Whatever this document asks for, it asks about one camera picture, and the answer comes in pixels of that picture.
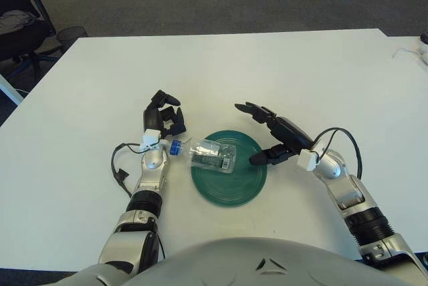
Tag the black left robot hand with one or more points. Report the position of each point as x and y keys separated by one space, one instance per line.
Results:
x=152 y=117

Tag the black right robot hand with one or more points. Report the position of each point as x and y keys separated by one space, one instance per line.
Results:
x=291 y=132

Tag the clear bottle with blue cap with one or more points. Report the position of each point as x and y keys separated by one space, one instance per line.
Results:
x=207 y=155

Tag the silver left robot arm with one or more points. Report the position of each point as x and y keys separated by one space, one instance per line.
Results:
x=150 y=179

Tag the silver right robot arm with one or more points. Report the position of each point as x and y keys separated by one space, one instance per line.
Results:
x=351 y=195

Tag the green round plate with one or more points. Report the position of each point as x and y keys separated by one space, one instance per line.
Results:
x=234 y=189

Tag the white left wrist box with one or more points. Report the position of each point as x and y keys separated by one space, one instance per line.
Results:
x=150 y=137

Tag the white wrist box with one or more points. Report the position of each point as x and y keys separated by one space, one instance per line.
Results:
x=150 y=137
x=307 y=159

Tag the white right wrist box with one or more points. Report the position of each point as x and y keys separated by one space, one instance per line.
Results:
x=307 y=159

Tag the grey robot torso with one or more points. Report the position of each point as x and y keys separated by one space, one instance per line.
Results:
x=250 y=266

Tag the white desk leg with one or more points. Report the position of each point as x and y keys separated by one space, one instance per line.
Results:
x=10 y=89

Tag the black office chair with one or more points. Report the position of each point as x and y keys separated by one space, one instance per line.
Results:
x=20 y=40

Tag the grey cloth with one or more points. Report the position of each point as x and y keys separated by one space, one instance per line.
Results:
x=16 y=18

